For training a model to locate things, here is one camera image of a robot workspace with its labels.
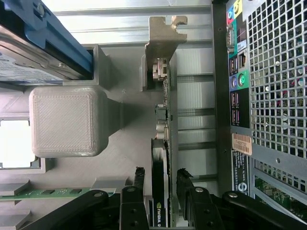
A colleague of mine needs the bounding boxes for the grey printed parts rack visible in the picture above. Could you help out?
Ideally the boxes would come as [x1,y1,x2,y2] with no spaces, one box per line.
[0,44,179,230]

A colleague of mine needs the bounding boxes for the green RAM stick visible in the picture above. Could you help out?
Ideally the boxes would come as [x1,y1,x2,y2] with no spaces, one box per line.
[0,187,117,200]

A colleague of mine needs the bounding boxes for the black open PC case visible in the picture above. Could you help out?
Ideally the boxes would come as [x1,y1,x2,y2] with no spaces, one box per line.
[211,0,307,225]

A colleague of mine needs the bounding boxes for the silver CPU chip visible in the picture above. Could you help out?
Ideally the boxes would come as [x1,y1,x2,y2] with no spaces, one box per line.
[0,119,31,169]

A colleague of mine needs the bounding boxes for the hard disk with blue caddy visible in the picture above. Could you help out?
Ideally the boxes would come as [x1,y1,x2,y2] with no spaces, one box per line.
[0,0,94,86]

